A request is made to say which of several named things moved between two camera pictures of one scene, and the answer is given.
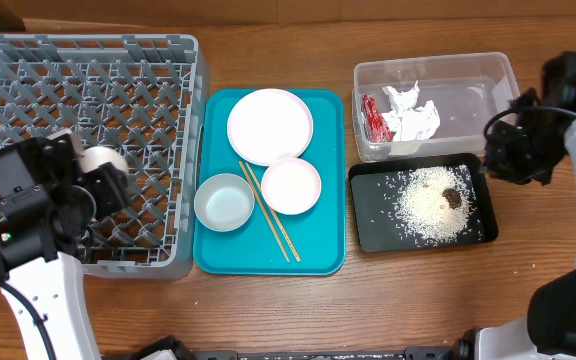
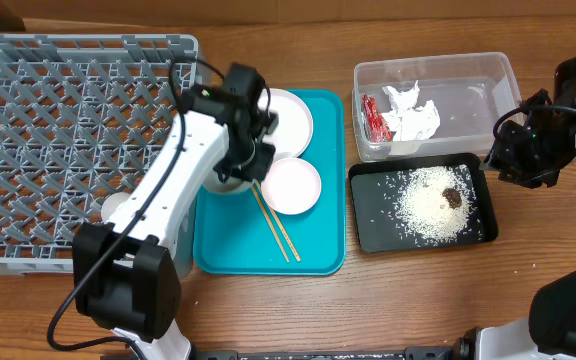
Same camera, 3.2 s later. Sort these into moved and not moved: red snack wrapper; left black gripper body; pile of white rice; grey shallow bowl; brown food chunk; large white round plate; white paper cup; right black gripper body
Moved: white paper cup; left black gripper body; grey shallow bowl
Not moved: brown food chunk; red snack wrapper; pile of white rice; right black gripper body; large white round plate
